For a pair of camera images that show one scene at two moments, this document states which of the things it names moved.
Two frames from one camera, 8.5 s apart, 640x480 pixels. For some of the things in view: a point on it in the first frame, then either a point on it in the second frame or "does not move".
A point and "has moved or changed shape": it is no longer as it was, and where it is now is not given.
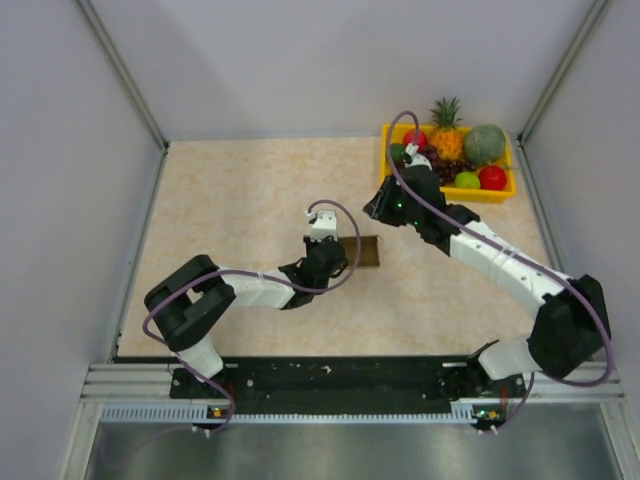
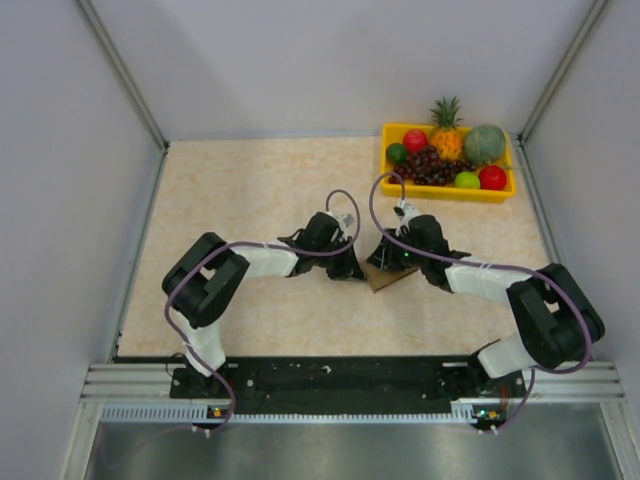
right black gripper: [379, 206] -> [385, 256]
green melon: [484, 144] does not move
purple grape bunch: [445, 169] does not move
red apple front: [492, 177] does not move
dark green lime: [397, 152] does not move
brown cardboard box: [369, 250] has moved or changed shape
